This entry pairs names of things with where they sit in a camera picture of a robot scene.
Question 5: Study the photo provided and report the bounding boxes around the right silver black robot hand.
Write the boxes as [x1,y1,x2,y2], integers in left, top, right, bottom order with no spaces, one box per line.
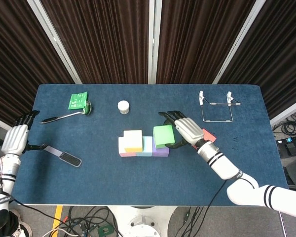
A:
[158,110,205,150]

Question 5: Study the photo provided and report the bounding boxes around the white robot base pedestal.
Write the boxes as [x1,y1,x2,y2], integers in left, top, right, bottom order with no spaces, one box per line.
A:
[108,206,176,237]

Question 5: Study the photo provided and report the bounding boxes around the small white jar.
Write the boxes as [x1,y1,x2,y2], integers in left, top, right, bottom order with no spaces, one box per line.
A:
[117,100,130,115]

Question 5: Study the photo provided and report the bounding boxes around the light blue cube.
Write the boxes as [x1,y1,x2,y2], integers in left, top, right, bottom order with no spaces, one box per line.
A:
[136,136,153,158]

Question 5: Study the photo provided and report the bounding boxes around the metal ladle black handle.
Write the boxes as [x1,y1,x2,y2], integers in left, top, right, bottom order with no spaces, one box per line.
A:
[39,100,93,124]

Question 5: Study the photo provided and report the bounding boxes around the grey brush black bristles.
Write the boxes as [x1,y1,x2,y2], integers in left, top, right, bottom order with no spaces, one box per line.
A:
[43,143,82,168]

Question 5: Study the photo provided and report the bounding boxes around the pink cube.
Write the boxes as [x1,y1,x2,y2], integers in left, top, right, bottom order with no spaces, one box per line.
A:
[118,137,137,158]

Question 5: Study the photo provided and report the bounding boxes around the wire stand white clips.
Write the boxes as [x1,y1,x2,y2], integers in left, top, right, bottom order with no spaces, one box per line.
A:
[198,90,242,123]

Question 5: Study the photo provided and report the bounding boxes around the tangled black floor cables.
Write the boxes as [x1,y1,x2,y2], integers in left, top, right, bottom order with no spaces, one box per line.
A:
[272,112,296,139]
[43,206,123,237]

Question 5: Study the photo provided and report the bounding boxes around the green cube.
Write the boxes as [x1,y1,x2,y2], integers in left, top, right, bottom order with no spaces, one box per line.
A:
[152,125,176,149]

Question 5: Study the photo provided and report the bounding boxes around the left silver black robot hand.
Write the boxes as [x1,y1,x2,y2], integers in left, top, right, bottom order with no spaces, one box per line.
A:
[1,110,49,156]

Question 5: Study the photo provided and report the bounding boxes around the purple cube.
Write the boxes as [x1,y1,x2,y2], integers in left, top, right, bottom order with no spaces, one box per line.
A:
[151,137,170,158]

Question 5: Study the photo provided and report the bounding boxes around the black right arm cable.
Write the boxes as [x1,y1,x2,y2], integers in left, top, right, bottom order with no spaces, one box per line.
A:
[177,181,227,237]

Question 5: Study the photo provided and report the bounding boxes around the green floor circuit board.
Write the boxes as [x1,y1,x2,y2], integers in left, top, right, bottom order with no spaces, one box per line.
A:
[97,225,113,237]

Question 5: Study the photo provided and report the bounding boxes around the red orange cube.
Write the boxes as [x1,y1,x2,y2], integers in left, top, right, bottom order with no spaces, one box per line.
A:
[192,128,217,149]

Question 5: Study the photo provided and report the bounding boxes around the black trouser leg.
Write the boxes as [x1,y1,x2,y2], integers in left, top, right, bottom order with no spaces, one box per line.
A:
[0,212,20,237]

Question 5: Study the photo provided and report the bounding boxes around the white black shoe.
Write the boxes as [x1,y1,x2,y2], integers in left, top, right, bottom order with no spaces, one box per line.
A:
[13,209,33,237]

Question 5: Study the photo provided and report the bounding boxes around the black power strip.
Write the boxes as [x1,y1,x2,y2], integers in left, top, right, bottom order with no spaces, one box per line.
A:
[276,134,296,146]

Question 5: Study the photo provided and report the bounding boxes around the green packet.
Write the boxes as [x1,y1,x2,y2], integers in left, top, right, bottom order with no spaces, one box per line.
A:
[68,91,89,110]

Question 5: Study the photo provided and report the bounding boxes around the yellow cube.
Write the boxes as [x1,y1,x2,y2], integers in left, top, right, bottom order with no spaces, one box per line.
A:
[123,130,143,153]

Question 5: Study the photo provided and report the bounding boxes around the black cable green plug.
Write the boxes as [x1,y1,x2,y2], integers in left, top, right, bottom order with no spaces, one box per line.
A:
[177,206,205,237]

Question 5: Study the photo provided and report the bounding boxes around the blue table mat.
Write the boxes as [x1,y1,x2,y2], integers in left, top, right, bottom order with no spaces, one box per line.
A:
[8,83,291,207]

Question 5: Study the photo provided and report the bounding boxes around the brown curtain partition panel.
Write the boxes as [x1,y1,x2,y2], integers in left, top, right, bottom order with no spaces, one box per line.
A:
[212,0,296,126]
[0,0,82,139]
[27,0,155,84]
[154,0,266,84]

